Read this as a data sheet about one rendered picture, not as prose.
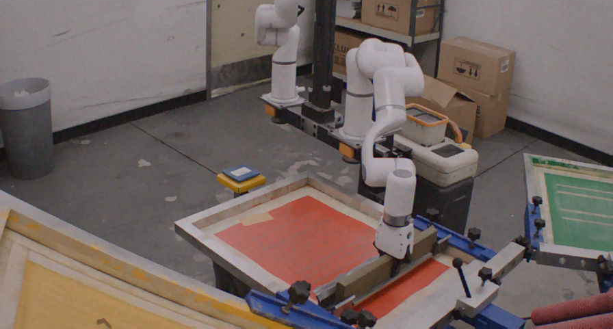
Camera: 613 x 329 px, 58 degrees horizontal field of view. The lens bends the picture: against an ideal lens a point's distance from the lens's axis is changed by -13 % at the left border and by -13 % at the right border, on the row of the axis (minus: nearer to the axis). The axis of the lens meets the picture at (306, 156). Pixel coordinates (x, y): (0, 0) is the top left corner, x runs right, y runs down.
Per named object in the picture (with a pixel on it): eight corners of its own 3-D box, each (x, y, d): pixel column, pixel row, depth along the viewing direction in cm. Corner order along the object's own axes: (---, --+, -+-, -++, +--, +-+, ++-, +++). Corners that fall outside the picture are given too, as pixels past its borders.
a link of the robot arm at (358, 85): (341, 87, 219) (344, 44, 212) (378, 88, 220) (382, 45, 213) (345, 97, 210) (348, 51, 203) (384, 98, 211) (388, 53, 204)
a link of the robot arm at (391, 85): (362, 58, 187) (410, 59, 188) (367, 124, 181) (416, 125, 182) (373, 34, 171) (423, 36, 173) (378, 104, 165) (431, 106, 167)
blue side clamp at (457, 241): (405, 238, 196) (408, 219, 194) (414, 232, 200) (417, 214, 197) (481, 275, 177) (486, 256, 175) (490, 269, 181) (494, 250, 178)
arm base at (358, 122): (364, 123, 231) (367, 83, 225) (388, 135, 222) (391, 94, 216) (331, 132, 222) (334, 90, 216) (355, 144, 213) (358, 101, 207)
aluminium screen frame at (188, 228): (174, 232, 191) (174, 221, 190) (307, 178, 229) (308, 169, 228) (364, 363, 141) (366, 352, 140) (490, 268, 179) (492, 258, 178)
